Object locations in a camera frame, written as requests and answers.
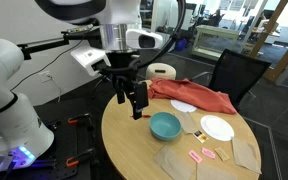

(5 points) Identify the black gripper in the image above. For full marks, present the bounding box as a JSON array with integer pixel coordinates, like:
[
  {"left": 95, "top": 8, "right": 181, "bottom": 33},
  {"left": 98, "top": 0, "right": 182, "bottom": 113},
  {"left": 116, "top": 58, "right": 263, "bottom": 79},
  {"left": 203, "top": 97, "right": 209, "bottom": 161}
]
[{"left": 107, "top": 52, "right": 150, "bottom": 121}]

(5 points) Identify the red pen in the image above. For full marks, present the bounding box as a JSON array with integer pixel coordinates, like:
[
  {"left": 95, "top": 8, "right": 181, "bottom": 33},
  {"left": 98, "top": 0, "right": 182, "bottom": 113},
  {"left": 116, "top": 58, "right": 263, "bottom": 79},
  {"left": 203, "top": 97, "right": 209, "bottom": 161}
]
[{"left": 130, "top": 114, "right": 151, "bottom": 119}]

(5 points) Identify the teal bowl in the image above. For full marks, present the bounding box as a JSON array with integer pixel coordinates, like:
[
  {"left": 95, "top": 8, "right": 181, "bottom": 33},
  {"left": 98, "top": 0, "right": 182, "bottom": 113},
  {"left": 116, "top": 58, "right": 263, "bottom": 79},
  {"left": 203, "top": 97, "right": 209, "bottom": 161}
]
[{"left": 149, "top": 111, "right": 182, "bottom": 141}]

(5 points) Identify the white round stool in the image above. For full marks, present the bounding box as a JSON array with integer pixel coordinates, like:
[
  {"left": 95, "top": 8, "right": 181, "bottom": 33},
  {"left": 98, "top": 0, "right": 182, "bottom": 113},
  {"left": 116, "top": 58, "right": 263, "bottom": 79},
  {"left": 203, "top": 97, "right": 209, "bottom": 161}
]
[{"left": 145, "top": 62, "right": 177, "bottom": 81}]

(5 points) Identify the round wooden table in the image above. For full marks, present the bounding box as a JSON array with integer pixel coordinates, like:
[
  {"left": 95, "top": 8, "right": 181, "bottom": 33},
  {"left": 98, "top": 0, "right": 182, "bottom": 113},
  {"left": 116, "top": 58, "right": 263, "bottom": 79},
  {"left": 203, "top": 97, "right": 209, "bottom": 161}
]
[{"left": 100, "top": 79, "right": 262, "bottom": 180}]

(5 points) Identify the small white plate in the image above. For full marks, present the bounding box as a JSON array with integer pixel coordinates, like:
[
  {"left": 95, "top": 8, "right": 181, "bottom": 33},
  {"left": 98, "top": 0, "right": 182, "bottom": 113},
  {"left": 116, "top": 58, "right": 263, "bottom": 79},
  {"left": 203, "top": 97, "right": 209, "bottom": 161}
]
[{"left": 170, "top": 99, "right": 198, "bottom": 114}]

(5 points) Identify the orange black clamp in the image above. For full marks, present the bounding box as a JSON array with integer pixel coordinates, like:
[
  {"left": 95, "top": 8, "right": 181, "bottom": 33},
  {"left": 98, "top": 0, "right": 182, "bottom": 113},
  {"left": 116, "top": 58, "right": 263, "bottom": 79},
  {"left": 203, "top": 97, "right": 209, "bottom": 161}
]
[
  {"left": 67, "top": 113, "right": 95, "bottom": 131},
  {"left": 65, "top": 147, "right": 97, "bottom": 168}
]

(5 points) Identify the red cloth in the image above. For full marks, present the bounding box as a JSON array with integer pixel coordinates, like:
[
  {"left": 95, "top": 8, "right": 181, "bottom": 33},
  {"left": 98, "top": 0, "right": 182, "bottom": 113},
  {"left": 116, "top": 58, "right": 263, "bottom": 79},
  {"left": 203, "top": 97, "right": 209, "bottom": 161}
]
[{"left": 147, "top": 77, "right": 238, "bottom": 115}]

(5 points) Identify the narrow brown paper napkin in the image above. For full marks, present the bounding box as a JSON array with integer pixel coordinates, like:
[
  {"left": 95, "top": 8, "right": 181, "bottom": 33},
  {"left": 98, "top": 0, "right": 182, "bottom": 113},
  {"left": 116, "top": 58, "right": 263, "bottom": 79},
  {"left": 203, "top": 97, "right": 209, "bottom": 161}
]
[{"left": 178, "top": 111, "right": 199, "bottom": 135}]

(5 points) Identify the blue bin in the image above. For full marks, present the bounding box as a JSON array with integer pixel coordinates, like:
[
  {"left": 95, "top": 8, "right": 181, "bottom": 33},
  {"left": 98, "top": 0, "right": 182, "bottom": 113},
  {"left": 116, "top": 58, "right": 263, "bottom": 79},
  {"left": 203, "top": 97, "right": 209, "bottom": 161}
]
[{"left": 174, "top": 38, "right": 188, "bottom": 52}]

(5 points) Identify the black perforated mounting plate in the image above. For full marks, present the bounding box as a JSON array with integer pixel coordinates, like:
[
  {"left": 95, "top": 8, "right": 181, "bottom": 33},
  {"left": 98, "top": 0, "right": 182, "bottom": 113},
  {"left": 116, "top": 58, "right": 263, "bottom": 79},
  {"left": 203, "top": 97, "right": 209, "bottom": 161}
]
[{"left": 0, "top": 114, "right": 100, "bottom": 180}]

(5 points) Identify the printed sauce packet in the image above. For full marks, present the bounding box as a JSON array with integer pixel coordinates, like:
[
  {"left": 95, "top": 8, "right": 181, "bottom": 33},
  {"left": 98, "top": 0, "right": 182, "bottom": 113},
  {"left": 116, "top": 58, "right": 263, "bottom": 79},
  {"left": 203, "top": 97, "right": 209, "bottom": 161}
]
[{"left": 193, "top": 130, "right": 209, "bottom": 144}]

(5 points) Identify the pink sweetener packet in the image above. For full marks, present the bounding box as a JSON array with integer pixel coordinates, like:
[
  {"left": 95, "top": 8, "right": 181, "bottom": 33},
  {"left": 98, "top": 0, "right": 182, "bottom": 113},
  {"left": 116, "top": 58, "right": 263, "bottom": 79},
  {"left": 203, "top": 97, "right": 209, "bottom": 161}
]
[
  {"left": 201, "top": 147, "right": 216, "bottom": 160},
  {"left": 187, "top": 149, "right": 203, "bottom": 165}
]

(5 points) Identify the large white plate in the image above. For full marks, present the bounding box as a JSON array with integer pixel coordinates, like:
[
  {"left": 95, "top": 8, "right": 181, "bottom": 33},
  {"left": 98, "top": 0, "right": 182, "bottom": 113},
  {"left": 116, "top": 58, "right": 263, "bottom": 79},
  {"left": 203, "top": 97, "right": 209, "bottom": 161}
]
[{"left": 200, "top": 114, "right": 235, "bottom": 142}]

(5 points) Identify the pale green bench table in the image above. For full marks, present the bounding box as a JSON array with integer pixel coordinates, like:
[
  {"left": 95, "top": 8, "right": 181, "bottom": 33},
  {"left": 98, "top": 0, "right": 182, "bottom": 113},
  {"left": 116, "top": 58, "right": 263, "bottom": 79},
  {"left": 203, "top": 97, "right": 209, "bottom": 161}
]
[{"left": 191, "top": 24, "right": 252, "bottom": 62}]

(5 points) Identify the black mesh chair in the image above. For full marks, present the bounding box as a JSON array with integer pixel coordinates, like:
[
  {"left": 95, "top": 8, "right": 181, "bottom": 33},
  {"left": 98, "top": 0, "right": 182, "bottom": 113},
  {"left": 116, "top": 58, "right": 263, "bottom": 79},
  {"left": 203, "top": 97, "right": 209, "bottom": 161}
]
[{"left": 191, "top": 48, "right": 272, "bottom": 111}]

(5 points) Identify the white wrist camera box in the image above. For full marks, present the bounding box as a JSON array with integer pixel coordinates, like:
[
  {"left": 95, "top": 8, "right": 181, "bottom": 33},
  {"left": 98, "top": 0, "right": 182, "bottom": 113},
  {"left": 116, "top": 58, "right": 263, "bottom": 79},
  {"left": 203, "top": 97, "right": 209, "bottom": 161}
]
[{"left": 70, "top": 45, "right": 112, "bottom": 77}]

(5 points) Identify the white wall outlet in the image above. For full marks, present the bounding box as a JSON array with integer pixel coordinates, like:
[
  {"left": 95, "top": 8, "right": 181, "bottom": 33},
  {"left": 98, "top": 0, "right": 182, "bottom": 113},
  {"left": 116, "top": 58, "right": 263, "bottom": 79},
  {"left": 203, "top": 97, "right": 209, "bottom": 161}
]
[{"left": 39, "top": 70, "right": 53, "bottom": 84}]

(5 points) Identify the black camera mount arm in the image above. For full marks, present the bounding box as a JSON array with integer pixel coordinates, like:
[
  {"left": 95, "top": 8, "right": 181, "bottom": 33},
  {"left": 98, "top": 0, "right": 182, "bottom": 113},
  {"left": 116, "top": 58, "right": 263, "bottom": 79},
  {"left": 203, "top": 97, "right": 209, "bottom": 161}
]
[{"left": 16, "top": 27, "right": 102, "bottom": 61}]

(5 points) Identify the wooden post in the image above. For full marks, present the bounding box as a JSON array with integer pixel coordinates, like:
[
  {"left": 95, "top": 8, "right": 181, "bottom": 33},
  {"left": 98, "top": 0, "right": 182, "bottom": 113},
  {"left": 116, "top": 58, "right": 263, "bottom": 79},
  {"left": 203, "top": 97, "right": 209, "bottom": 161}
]
[
  {"left": 249, "top": 0, "right": 288, "bottom": 58},
  {"left": 263, "top": 28, "right": 288, "bottom": 83}
]

